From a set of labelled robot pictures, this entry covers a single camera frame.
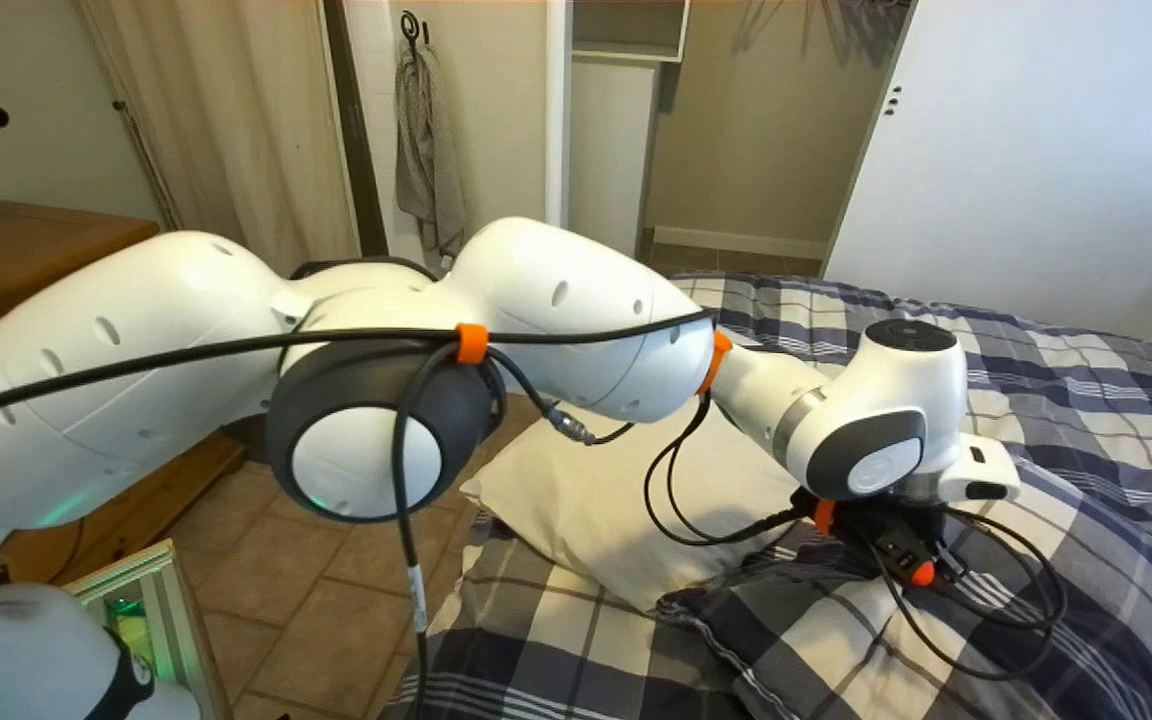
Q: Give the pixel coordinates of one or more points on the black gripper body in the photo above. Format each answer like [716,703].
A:
[897,534]

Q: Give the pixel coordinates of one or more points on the large checkered pillow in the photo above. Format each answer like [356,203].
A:
[871,655]

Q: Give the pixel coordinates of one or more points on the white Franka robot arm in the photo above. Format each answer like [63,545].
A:
[179,345]

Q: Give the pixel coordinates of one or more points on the white pillow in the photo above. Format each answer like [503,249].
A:
[601,501]

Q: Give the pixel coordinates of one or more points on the bed with plaid comforter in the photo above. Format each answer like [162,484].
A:
[1108,442]

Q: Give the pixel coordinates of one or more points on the white closet door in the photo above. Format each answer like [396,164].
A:
[1040,144]

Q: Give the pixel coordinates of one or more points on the grey hanging cloth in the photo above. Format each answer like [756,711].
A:
[426,144]

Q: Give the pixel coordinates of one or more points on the beige curtain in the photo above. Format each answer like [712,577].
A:
[239,123]

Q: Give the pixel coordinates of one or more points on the wooden desk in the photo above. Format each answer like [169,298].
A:
[16,261]

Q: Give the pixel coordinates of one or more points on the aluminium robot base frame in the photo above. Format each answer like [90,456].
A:
[148,621]

